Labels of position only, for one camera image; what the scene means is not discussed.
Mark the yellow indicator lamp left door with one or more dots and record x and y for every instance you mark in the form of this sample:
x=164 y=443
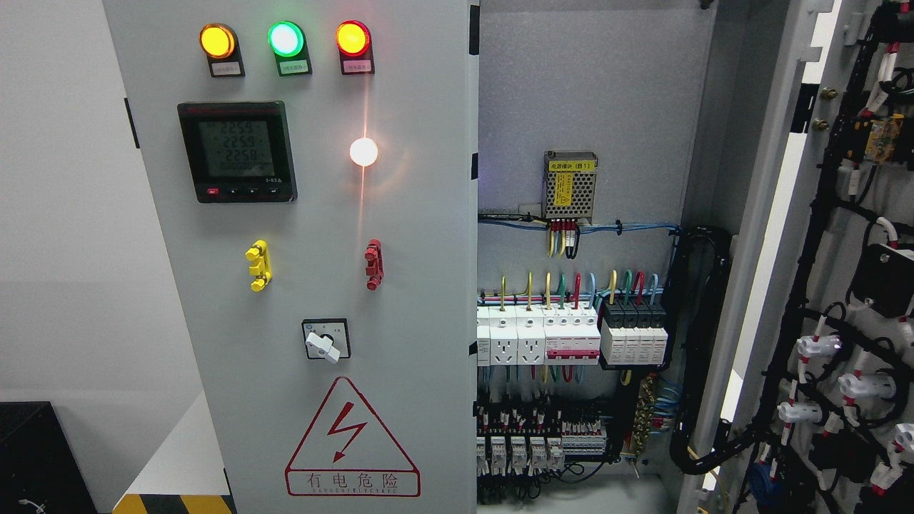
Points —
x=218 y=41

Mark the red terminal post pair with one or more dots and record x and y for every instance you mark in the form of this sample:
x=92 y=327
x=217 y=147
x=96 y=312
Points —
x=374 y=264

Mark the grey cabinet door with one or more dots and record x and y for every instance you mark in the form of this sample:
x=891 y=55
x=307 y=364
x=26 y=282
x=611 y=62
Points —
x=415 y=93
x=823 y=423

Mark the white socket breaker row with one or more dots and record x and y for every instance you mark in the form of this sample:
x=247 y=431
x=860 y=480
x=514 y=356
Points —
x=537 y=335

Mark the relay terminal row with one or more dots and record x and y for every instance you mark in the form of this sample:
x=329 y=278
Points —
x=527 y=438

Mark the red electric warning sticker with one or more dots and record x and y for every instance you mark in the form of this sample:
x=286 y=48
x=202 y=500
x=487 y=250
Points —
x=348 y=450

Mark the red indicator lamp left door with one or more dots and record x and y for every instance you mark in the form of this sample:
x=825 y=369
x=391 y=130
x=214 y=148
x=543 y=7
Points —
x=353 y=38

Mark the green indicator lamp left door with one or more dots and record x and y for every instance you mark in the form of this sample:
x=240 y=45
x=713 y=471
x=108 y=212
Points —
x=286 y=39

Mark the yellow terminal post pair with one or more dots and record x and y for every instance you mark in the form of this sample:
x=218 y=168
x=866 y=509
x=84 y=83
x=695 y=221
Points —
x=259 y=265

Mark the black white surge protector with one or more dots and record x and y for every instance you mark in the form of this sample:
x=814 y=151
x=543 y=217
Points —
x=633 y=336

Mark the grey cabinet body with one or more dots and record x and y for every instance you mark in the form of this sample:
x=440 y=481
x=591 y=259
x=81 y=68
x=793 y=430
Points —
x=687 y=105

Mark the black digital power meter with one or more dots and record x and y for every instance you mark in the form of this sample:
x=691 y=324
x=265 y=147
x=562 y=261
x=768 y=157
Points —
x=238 y=152

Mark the white glowing lamp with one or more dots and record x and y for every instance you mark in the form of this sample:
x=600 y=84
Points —
x=363 y=151

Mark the metal mesh power supply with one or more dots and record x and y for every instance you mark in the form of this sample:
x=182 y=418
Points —
x=569 y=184

